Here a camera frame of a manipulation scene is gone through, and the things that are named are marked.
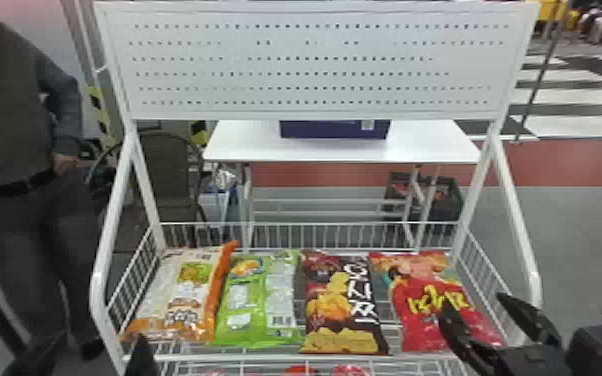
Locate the dark chair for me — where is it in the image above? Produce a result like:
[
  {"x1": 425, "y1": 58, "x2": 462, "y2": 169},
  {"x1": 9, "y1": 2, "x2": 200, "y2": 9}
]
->
[{"x1": 86, "y1": 130, "x2": 209, "y2": 224}]

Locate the orange snack packet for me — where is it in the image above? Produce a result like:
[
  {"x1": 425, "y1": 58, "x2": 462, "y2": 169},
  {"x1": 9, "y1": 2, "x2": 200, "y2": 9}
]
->
[{"x1": 121, "y1": 240, "x2": 241, "y2": 344}]

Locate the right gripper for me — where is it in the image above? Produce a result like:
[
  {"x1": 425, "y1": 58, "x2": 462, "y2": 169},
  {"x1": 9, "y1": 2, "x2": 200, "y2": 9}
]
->
[{"x1": 437, "y1": 291, "x2": 576, "y2": 376}]

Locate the blue box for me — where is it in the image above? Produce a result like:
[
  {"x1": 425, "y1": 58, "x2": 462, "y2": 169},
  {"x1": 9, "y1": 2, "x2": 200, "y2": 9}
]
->
[{"x1": 279, "y1": 120, "x2": 392, "y2": 141}]

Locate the person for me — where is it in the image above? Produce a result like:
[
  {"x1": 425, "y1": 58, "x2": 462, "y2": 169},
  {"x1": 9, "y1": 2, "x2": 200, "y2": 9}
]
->
[{"x1": 0, "y1": 0, "x2": 109, "y2": 363}]

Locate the white side table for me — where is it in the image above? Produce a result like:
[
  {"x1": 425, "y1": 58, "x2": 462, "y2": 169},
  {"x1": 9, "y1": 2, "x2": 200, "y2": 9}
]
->
[{"x1": 202, "y1": 119, "x2": 484, "y2": 249}]

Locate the black crate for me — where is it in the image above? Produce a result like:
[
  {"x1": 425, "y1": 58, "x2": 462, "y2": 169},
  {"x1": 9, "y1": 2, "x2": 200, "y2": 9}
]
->
[{"x1": 383, "y1": 171, "x2": 463, "y2": 222}]

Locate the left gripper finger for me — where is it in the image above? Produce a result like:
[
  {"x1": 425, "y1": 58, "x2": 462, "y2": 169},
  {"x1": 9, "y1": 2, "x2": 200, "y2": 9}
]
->
[{"x1": 124, "y1": 333, "x2": 161, "y2": 376}]

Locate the white wire rack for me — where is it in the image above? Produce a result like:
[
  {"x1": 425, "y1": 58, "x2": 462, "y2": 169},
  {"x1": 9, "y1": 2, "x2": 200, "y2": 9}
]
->
[{"x1": 89, "y1": 0, "x2": 544, "y2": 376}]

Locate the black snack packet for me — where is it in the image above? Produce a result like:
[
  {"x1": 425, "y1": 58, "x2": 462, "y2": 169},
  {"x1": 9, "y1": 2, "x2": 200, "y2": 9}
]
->
[{"x1": 298, "y1": 249, "x2": 391, "y2": 357}]

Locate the green snack packet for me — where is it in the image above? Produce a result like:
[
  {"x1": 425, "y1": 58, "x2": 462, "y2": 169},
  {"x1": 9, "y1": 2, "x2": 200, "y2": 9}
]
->
[{"x1": 212, "y1": 249, "x2": 304, "y2": 350}]

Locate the red snack packet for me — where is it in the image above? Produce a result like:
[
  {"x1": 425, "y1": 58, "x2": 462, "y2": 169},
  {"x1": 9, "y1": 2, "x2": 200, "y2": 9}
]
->
[{"x1": 367, "y1": 250, "x2": 506, "y2": 353}]

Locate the yellow black striped post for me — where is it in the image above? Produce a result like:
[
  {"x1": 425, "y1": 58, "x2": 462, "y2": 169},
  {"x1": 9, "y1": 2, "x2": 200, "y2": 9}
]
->
[{"x1": 87, "y1": 85, "x2": 114, "y2": 150}]

